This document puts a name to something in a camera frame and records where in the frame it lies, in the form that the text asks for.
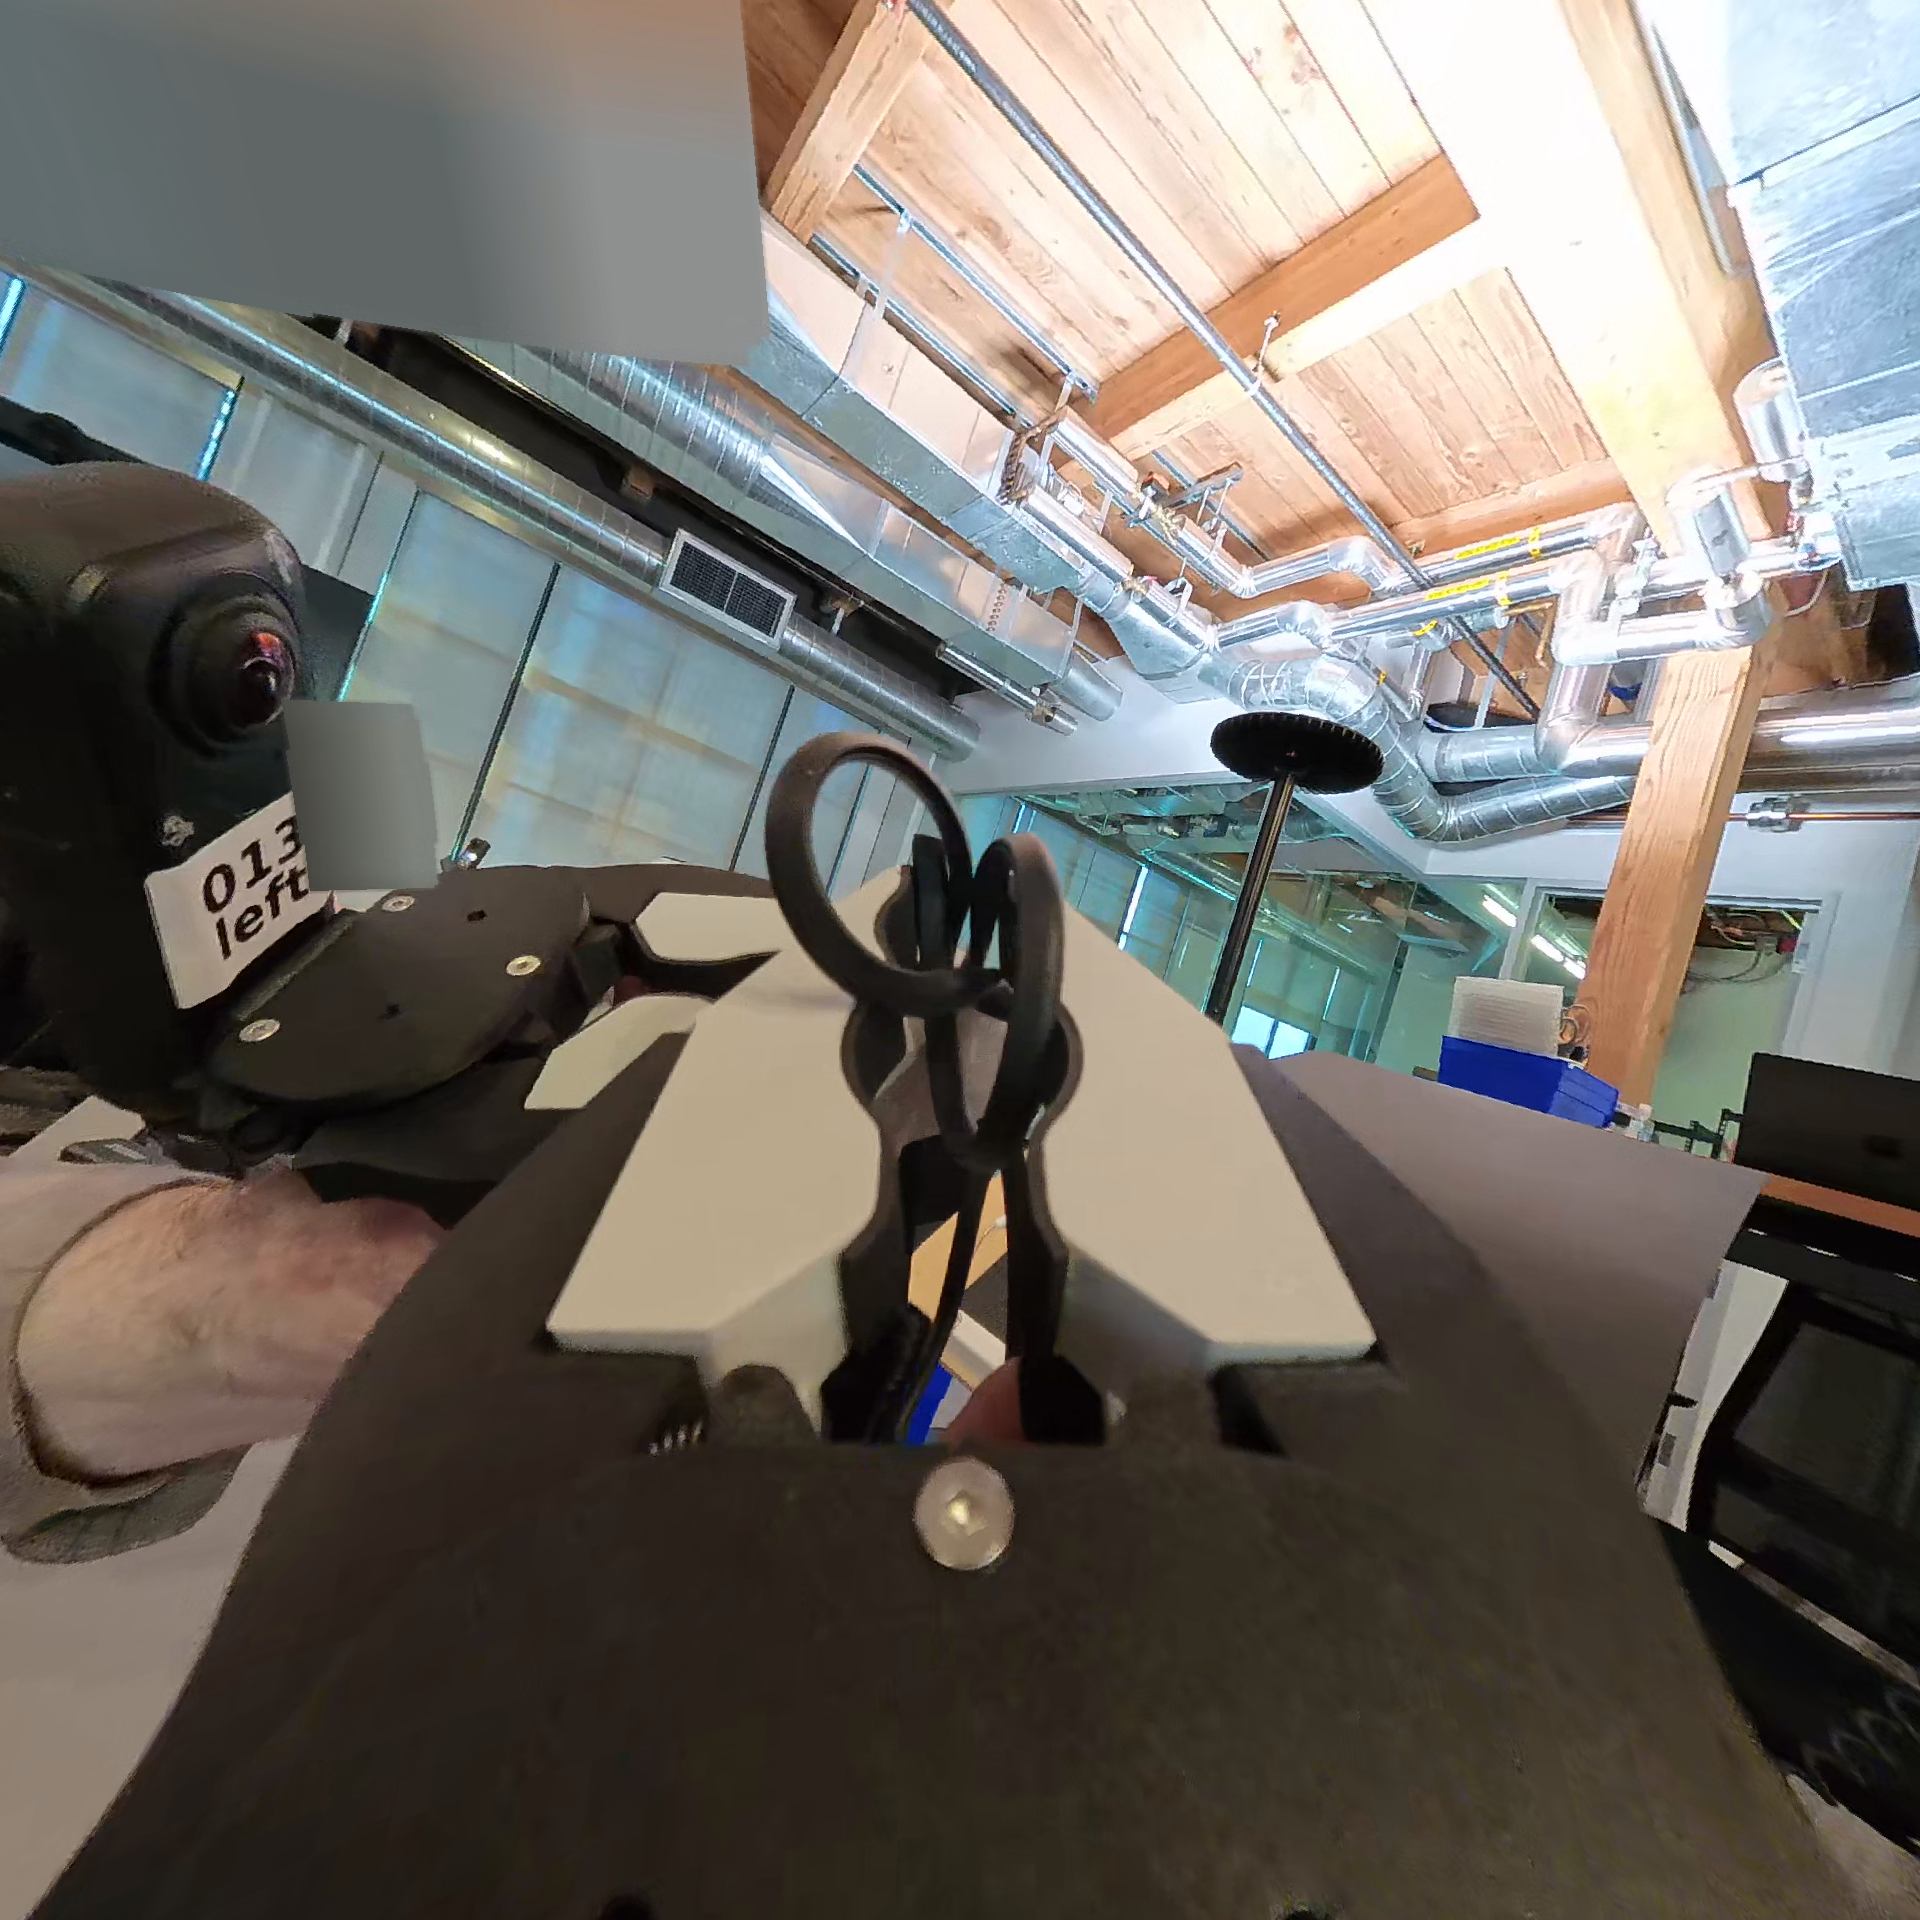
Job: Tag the black wood-rimmed board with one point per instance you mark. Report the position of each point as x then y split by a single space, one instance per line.
1499 1261

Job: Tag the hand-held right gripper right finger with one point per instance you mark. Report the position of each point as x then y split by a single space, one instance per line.
1201 1202

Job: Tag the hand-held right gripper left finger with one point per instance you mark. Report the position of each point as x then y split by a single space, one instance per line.
721 1202

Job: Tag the person's left hand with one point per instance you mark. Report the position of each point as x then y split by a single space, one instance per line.
210 1323

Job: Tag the black tripod stand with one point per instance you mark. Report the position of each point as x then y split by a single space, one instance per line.
1801 1442

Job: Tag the blue plastic bin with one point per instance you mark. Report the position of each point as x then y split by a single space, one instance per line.
937 1404
1526 1075

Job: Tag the black pole stand with disc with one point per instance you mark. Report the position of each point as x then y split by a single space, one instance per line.
1297 751

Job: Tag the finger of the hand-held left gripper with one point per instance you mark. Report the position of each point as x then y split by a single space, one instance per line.
721 932
601 1058

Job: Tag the white vent grille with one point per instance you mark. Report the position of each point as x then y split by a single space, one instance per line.
728 587

